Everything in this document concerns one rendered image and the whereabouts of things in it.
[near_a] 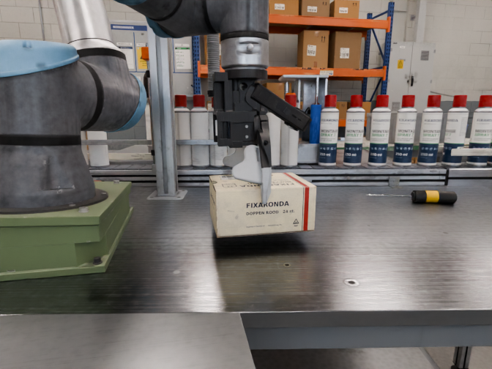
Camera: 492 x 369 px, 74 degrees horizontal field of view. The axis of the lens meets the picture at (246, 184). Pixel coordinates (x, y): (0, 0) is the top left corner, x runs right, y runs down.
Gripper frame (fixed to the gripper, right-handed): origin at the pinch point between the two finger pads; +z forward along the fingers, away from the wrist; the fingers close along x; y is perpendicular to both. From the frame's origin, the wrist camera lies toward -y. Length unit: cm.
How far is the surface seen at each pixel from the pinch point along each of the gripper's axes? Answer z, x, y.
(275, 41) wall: -117, -481, -140
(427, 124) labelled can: -9, -30, -57
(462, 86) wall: -48, -481, -491
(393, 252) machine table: 7.6, 12.1, -18.4
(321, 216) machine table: 7.5, -6.3, -14.7
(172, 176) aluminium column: 1.9, -27.6, 15.4
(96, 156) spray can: -2, -46, 37
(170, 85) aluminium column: -19.8, -28.0, 14.6
